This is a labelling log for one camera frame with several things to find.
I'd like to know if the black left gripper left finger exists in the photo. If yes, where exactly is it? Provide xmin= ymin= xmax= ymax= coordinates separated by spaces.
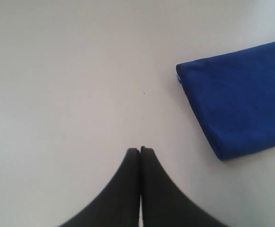
xmin=63 ymin=148 xmax=140 ymax=227

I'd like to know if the blue microfiber towel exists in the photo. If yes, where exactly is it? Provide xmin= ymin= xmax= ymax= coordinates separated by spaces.
xmin=176 ymin=42 xmax=275 ymax=160

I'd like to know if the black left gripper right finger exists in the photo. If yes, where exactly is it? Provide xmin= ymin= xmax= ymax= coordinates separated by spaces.
xmin=140 ymin=147 xmax=218 ymax=227

